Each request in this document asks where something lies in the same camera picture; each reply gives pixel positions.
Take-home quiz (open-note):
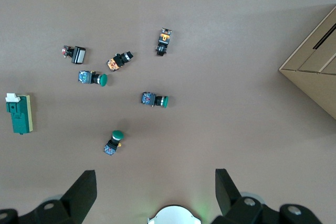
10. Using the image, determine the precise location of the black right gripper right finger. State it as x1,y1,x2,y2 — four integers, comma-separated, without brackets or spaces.
211,168,325,224

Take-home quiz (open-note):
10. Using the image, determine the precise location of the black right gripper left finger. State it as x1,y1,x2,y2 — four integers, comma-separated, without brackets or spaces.
0,169,98,224

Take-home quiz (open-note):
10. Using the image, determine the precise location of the green terminal block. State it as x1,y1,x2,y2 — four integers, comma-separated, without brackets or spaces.
5,92,35,135

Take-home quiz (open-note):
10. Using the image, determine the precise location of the green mushroom pushbutton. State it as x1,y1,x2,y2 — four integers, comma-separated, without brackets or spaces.
141,91,170,110
103,130,125,157
78,70,109,88

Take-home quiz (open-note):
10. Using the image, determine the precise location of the black orange push button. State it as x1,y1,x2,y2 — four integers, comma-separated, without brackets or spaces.
106,51,134,72

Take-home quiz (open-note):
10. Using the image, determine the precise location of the brown cardboard drawer box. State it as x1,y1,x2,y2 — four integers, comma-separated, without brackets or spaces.
278,4,336,120

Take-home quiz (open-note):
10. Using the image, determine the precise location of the square-head pushbutton switch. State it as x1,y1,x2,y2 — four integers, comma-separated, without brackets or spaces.
61,45,87,65

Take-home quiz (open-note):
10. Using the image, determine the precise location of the black switch with orange block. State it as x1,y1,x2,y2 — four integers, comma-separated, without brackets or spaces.
155,27,173,57

